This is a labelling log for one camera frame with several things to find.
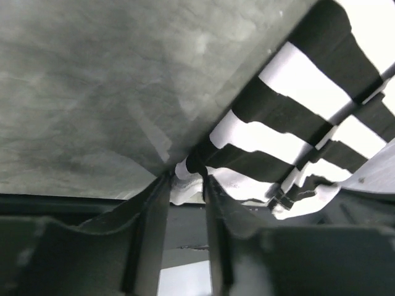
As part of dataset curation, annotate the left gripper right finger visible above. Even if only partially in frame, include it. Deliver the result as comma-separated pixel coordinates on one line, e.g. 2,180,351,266
203,175,265,295

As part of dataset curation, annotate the wide black white striped tank top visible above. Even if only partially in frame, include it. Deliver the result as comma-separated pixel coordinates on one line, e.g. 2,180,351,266
170,1,394,220

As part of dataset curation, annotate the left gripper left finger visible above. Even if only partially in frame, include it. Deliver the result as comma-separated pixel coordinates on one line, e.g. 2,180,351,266
79,172,172,295

